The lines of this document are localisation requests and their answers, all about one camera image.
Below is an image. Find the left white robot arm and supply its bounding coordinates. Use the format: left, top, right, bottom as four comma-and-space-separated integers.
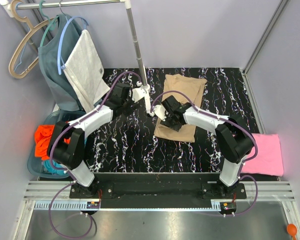
46, 83, 147, 198

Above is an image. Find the aluminium frame rail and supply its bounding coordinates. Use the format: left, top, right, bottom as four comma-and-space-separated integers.
241, 0, 291, 76

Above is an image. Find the folded pink t shirt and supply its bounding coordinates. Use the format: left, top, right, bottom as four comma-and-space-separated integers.
241, 133, 284, 177

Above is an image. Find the grey-green hanging t shirt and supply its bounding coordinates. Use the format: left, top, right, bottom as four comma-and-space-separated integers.
38, 14, 87, 111

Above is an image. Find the purple cable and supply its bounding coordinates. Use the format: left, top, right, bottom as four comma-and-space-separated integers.
48, 71, 143, 238
149, 89, 260, 218

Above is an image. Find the light blue hanger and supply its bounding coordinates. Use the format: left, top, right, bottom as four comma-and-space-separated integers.
57, 16, 90, 75

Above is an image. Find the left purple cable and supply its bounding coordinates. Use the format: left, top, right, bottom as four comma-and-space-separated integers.
48, 71, 143, 238

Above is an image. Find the orange t shirt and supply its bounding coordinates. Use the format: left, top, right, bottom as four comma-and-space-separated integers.
34, 121, 71, 161

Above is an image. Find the blue plastic laundry basket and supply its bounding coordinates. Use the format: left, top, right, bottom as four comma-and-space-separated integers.
27, 110, 85, 180

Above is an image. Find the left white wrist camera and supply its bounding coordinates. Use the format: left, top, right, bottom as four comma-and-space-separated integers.
131, 85, 148, 103

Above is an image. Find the white hanging t shirt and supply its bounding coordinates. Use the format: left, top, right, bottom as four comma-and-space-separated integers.
63, 29, 110, 113

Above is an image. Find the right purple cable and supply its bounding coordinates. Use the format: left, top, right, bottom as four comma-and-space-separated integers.
149, 89, 260, 218

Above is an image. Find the metal clothes rack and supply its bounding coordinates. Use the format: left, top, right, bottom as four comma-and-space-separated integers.
0, 0, 152, 116

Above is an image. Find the beige wooden hanger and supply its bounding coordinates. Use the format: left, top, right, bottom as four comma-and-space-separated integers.
8, 0, 52, 79

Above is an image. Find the teal blue t shirt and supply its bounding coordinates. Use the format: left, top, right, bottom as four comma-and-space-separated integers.
42, 160, 66, 176

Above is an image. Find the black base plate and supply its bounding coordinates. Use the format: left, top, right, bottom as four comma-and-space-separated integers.
69, 173, 247, 211

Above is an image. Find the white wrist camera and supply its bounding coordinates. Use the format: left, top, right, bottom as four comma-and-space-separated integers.
131, 85, 148, 103
150, 104, 169, 121

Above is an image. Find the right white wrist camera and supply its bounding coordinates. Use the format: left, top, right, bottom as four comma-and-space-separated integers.
150, 104, 169, 121

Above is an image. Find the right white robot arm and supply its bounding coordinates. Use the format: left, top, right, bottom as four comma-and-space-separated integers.
153, 95, 258, 199

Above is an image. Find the orange ball tool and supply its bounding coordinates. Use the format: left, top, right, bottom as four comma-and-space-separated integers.
286, 223, 298, 240

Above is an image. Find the beige t shirt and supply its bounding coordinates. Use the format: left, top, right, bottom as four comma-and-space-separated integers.
154, 74, 207, 143

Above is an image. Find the green hanger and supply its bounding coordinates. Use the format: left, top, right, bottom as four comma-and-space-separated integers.
39, 0, 58, 47

